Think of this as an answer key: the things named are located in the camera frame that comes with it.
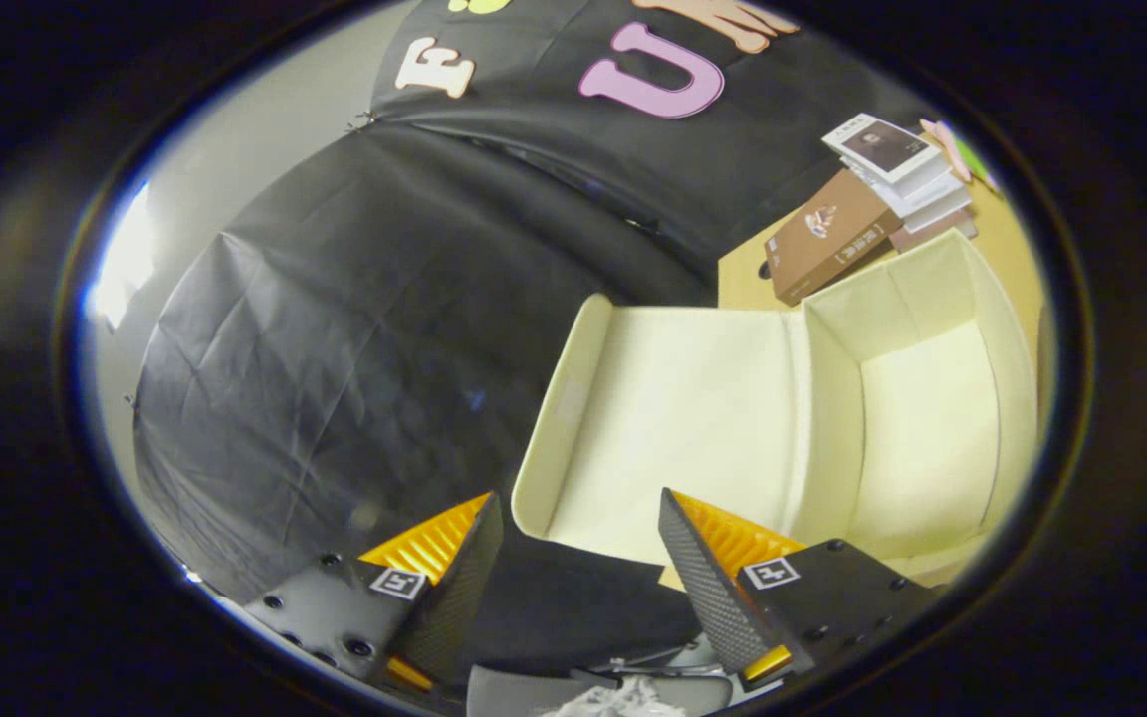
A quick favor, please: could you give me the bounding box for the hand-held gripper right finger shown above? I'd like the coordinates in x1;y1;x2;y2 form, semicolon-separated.
658;488;938;688

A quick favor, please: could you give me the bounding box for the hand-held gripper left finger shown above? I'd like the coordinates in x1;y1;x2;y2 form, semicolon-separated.
240;491;505;696

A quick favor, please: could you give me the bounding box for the grey fabric storage box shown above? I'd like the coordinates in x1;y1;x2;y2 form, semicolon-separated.
512;229;1042;589

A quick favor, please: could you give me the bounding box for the grey chair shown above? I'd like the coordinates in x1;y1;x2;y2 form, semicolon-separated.
466;662;734;717

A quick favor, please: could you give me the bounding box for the white crumpled cloth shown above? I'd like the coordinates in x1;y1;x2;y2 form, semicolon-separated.
542;677;686;717

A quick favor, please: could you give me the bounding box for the black backdrop cloth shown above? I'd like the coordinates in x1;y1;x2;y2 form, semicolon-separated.
132;0;943;688

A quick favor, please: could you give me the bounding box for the green plush toy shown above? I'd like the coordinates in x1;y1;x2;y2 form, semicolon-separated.
920;118;1003;195

